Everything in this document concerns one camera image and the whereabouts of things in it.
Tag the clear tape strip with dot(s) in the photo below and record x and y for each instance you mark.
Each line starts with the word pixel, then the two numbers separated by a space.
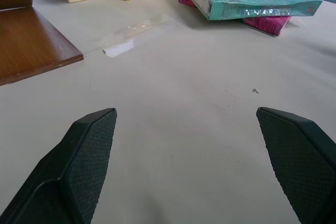
pixel 118 50

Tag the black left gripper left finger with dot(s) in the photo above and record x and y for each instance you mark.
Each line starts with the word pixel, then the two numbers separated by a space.
pixel 65 171

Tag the small dark debris speck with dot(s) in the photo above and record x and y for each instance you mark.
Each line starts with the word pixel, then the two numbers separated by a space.
pixel 255 90

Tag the wooden shelf box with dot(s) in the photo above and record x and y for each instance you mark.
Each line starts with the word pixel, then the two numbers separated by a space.
pixel 31 43

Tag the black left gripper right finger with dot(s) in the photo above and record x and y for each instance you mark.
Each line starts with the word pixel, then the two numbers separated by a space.
pixel 302 161

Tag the pink book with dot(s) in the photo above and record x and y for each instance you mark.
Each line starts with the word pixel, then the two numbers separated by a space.
pixel 267 24

